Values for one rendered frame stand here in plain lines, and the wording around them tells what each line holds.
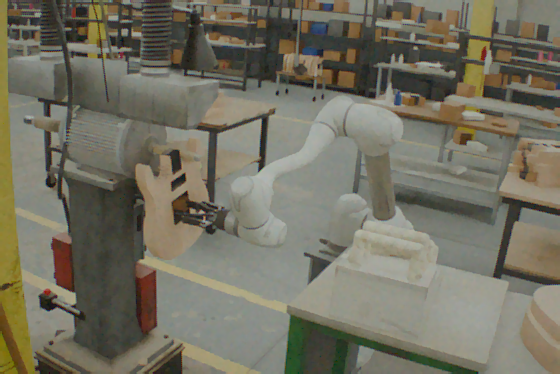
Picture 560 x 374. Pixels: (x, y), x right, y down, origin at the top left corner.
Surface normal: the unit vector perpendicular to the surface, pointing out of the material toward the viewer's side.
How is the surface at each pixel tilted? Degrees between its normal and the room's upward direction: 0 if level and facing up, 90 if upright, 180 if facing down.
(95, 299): 90
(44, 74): 90
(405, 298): 90
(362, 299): 90
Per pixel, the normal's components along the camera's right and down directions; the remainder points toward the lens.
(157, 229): 0.89, 0.18
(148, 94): -0.46, 0.25
